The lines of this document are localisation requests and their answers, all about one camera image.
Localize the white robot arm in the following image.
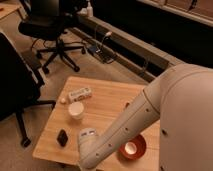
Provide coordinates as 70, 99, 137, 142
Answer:
78, 64, 213, 171

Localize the red ceramic bowl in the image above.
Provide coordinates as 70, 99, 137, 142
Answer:
119, 135, 146, 160

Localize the white snack box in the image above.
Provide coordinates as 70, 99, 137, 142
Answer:
68, 87, 92, 103

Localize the black power strip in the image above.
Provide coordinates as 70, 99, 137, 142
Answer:
87, 45, 116, 64

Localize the small beige round object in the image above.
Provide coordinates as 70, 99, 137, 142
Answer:
60, 97, 66, 104

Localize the small black object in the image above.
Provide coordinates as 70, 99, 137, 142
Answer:
57, 130, 68, 147

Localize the white spray bottle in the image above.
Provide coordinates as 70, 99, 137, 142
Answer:
86, 0, 93, 17

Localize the black office chair near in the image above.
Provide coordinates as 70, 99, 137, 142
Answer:
0, 33, 56, 147

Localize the black office chair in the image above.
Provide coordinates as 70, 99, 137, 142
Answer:
18, 0, 87, 74
0, 33, 56, 147

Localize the black office chair far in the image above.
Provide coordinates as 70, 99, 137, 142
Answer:
18, 0, 87, 74

